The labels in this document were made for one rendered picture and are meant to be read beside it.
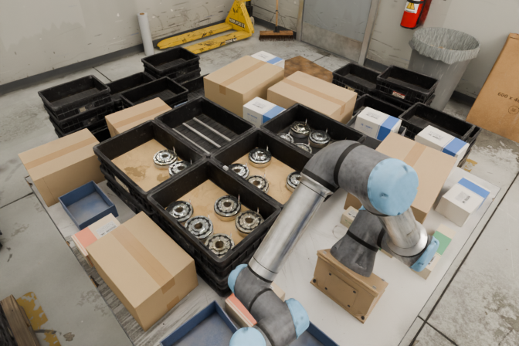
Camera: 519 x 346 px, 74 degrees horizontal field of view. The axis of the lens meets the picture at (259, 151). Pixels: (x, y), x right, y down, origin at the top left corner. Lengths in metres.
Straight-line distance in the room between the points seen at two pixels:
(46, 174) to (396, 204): 1.35
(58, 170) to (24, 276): 0.99
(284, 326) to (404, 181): 0.40
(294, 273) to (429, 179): 0.66
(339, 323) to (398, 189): 0.65
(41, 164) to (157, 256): 0.73
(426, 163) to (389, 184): 0.88
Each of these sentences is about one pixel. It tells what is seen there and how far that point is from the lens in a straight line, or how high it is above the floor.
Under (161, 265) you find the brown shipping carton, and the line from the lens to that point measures 1.20.
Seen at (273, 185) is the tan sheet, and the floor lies 0.83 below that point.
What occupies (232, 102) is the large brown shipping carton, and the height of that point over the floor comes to 0.82.
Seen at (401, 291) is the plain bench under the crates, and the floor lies 0.70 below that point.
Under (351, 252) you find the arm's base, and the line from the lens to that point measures 1.19.
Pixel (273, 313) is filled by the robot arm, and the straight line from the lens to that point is 0.84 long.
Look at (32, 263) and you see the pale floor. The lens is 2.54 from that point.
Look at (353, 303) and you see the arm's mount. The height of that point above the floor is 0.76.
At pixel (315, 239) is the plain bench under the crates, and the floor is 0.70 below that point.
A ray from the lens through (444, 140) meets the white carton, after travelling 1.84.
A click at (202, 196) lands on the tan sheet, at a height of 0.83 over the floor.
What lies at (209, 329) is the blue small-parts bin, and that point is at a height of 0.70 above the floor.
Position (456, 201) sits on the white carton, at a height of 0.79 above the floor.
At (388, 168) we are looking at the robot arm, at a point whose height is 1.38.
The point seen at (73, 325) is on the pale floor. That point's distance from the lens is 2.21.
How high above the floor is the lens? 1.85
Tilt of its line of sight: 40 degrees down
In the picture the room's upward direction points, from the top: 2 degrees clockwise
